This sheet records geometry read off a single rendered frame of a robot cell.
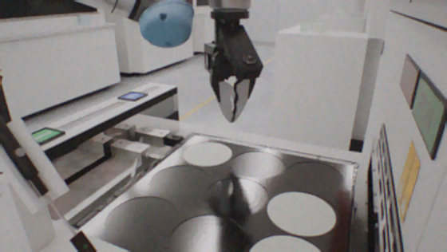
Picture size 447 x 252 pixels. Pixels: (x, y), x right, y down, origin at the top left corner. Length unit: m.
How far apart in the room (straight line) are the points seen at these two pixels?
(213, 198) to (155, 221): 0.10
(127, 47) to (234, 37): 4.57
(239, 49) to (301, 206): 0.27
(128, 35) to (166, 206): 4.68
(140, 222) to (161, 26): 0.28
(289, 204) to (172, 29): 0.31
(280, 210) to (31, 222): 0.32
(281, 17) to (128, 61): 4.72
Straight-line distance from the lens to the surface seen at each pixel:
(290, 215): 0.47
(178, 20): 0.43
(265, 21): 8.63
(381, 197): 0.47
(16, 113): 3.67
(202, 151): 0.63
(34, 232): 0.35
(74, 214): 0.54
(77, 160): 0.64
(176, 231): 0.44
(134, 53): 5.09
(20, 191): 0.30
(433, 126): 0.30
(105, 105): 0.76
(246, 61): 0.49
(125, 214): 0.48
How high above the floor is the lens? 1.19
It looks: 23 degrees down
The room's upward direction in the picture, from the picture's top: straight up
